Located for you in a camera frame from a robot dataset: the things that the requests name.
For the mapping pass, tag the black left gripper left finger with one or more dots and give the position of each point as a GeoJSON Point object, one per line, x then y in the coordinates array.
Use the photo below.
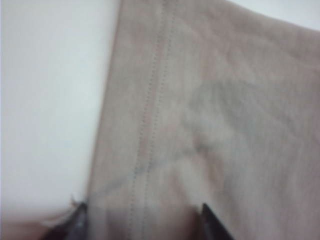
{"type": "Point", "coordinates": [75, 225]}

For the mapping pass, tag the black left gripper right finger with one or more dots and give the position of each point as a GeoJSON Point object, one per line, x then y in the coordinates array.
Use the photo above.
{"type": "Point", "coordinates": [212, 225]}

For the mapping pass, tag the beige T-shirt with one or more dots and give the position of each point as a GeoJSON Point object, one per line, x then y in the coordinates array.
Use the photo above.
{"type": "Point", "coordinates": [200, 112]}

